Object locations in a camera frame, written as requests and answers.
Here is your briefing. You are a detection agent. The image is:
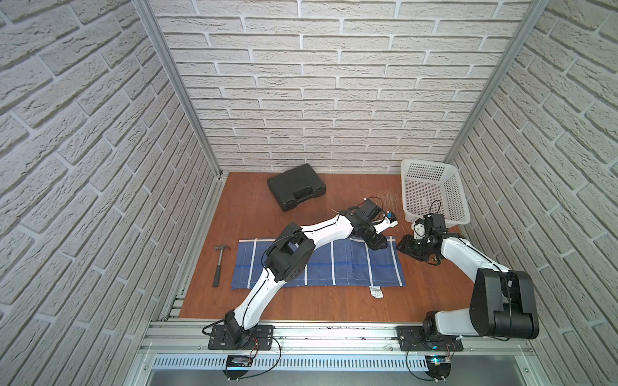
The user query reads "blue checked pillowcase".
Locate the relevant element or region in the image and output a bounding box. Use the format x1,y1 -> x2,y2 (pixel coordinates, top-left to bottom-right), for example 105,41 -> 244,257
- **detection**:
231,236 -> 406,290

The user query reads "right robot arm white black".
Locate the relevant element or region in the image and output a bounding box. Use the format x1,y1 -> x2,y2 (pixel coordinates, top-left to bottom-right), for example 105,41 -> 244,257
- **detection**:
397,213 -> 540,341

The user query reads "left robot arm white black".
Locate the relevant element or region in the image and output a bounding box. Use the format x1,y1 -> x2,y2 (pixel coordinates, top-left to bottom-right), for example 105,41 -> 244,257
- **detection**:
223,199 -> 398,348

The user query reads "white pillowcase label tag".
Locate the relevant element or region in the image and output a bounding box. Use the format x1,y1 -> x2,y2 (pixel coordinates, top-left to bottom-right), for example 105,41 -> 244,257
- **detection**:
370,286 -> 384,299

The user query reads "white perforated plastic basket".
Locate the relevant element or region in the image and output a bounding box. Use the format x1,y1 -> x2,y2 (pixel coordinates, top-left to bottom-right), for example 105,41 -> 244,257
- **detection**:
401,159 -> 471,228

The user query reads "black plastic tool case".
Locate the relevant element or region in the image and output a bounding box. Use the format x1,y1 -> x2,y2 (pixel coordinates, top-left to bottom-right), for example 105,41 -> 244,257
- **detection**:
267,163 -> 327,212

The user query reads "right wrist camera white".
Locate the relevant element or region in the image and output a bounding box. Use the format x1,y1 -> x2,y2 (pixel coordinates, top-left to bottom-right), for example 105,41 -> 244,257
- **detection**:
412,218 -> 426,240

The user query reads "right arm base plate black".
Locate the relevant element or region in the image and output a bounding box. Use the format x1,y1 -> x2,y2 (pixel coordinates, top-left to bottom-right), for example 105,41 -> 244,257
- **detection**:
395,326 -> 464,352

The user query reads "right controller board with cables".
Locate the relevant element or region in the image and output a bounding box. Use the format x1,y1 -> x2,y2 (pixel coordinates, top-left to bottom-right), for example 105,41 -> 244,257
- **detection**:
405,351 -> 452,383

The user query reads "controller board with cables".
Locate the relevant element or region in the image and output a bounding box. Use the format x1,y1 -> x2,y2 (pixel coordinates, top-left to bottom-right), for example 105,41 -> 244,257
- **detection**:
223,335 -> 283,381
405,351 -> 452,383

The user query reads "hammer with black handle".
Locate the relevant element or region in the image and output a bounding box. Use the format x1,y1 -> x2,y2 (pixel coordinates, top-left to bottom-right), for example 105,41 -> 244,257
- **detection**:
212,244 -> 230,288

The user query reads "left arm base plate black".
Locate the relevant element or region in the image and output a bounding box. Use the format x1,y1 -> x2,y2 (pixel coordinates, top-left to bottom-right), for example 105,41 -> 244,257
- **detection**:
208,324 -> 275,351

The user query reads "left controller board with cables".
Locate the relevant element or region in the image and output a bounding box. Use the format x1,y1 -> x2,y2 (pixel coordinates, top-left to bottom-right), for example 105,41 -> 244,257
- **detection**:
223,335 -> 283,381

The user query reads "aluminium frame rail front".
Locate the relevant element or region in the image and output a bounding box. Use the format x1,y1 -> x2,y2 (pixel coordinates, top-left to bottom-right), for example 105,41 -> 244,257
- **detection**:
138,318 -> 534,356

